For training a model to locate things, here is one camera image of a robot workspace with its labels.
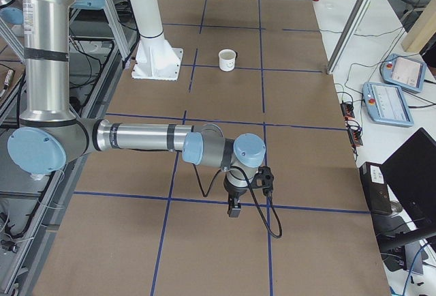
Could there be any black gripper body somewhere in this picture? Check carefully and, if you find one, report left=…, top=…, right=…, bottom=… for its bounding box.
left=224, top=183, right=248, bottom=207

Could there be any white smiley face mug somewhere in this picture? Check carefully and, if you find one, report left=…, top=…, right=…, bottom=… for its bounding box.
left=218, top=49, right=238, bottom=72

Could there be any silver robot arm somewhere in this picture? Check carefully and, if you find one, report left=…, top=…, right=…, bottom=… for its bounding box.
left=7, top=0, right=273, bottom=217

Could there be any orange black hub near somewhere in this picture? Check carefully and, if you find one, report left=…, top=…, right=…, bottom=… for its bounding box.
left=347, top=124, right=363, bottom=147

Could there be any orange black hub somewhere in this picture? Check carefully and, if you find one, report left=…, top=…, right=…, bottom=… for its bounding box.
left=340, top=102, right=355, bottom=119
left=347, top=124, right=363, bottom=147

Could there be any orange black hub far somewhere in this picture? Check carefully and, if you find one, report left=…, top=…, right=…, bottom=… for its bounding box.
left=340, top=102, right=355, bottom=119

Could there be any near blue teach pendant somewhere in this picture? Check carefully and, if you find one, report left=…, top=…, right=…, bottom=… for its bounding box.
left=362, top=82, right=414, bottom=128

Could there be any blue teach pendant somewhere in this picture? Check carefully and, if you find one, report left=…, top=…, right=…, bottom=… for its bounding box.
left=381, top=53, right=427, bottom=93
left=362, top=82, right=414, bottom=128

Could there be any black laptop computer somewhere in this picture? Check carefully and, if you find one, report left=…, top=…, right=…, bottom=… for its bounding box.
left=359, top=128, right=435, bottom=224

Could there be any far blue teach pendant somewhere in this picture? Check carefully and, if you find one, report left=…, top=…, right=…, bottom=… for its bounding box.
left=381, top=53, right=427, bottom=93

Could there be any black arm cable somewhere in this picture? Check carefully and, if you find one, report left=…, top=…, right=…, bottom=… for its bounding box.
left=193, top=162, right=283, bottom=240

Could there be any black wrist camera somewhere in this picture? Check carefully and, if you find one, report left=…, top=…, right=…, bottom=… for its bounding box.
left=251, top=166, right=274, bottom=190

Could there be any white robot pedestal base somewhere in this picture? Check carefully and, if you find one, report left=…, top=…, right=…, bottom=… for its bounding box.
left=130, top=0, right=183, bottom=81

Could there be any aluminium frame post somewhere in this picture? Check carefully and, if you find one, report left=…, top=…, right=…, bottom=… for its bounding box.
left=326, top=0, right=371, bottom=74

